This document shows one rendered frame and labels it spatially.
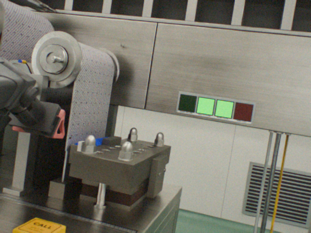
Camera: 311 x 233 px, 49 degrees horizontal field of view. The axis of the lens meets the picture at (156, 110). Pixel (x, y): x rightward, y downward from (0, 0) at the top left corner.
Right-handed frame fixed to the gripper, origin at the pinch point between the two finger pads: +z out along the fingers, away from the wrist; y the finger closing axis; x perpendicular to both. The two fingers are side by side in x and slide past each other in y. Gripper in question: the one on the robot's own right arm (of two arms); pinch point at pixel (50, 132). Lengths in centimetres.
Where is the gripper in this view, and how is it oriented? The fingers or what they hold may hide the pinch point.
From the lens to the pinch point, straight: 83.4
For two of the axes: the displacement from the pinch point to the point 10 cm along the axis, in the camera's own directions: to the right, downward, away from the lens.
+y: 9.6, 1.5, -2.6
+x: 2.5, -8.6, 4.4
